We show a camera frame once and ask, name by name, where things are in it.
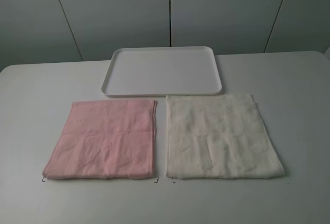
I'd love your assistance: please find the cream white towel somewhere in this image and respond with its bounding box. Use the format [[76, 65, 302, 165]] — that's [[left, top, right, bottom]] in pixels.
[[166, 94, 285, 179]]

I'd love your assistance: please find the white rectangular plastic tray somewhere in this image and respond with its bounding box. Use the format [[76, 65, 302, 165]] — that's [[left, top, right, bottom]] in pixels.
[[101, 46, 222, 97]]

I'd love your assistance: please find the pink towel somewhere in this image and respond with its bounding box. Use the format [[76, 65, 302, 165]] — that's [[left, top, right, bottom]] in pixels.
[[42, 99, 157, 179]]

